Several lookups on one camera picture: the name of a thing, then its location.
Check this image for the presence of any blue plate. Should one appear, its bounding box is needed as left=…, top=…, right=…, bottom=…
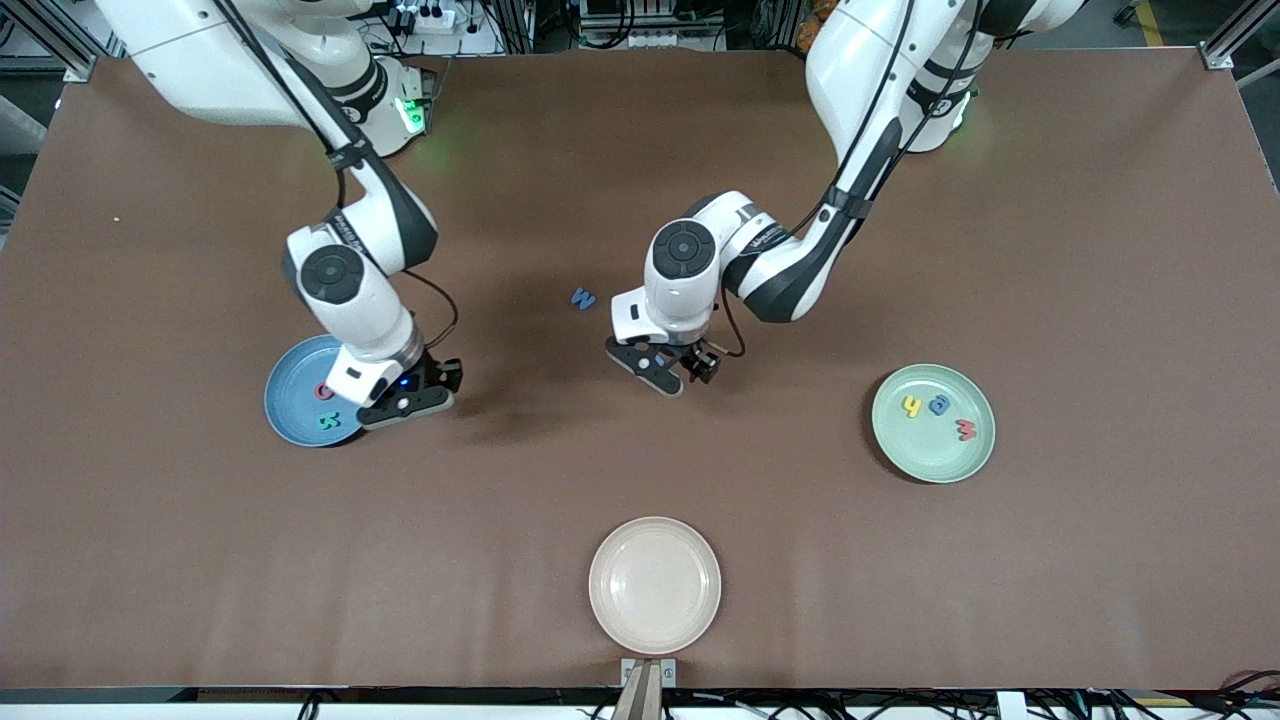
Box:
left=264, top=334, right=369, bottom=448

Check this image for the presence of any beige plate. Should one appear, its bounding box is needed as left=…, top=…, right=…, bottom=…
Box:
left=588, top=516, right=722, bottom=656

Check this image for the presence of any green plate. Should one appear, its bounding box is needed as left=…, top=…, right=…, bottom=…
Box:
left=871, top=363, right=997, bottom=485

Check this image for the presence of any white power strip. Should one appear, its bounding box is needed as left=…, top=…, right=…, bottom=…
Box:
left=385, top=0, right=463, bottom=36

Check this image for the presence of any orange bag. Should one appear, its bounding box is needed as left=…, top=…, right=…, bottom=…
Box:
left=795, top=0, right=836, bottom=53

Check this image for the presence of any black cable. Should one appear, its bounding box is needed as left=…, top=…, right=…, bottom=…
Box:
left=210, top=0, right=460, bottom=353
left=715, top=0, right=986, bottom=359

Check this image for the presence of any metal bracket plate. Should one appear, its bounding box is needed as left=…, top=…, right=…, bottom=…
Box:
left=620, top=657, right=678, bottom=691

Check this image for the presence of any tan metal post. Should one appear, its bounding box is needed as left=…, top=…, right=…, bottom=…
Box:
left=610, top=663, right=664, bottom=720

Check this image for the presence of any aluminium frame profile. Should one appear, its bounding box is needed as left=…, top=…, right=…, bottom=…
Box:
left=1200, top=0, right=1280, bottom=71
left=0, top=0, right=151, bottom=83

